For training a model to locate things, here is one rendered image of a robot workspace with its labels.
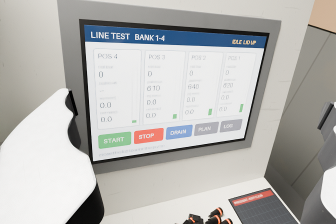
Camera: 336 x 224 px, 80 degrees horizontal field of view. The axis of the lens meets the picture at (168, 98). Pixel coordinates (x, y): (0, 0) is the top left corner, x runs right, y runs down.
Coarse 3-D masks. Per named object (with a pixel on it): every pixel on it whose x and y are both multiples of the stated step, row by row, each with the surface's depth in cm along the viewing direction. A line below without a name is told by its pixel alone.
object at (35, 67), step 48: (0, 0) 29; (48, 0) 31; (144, 0) 36; (192, 0) 39; (240, 0) 42; (288, 0) 46; (0, 48) 31; (48, 48) 33; (288, 48) 51; (0, 96) 33; (48, 96) 36; (0, 144) 36; (144, 192) 51; (192, 192) 58
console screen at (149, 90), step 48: (96, 0) 33; (96, 48) 35; (144, 48) 38; (192, 48) 42; (240, 48) 46; (96, 96) 38; (144, 96) 42; (192, 96) 46; (240, 96) 51; (96, 144) 42; (144, 144) 46; (192, 144) 51; (240, 144) 57
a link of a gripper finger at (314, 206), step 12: (324, 108) 10; (324, 120) 10; (324, 132) 10; (324, 144) 8; (324, 156) 8; (324, 168) 8; (324, 180) 6; (312, 192) 6; (324, 192) 6; (312, 204) 6; (324, 204) 5; (312, 216) 6; (324, 216) 5
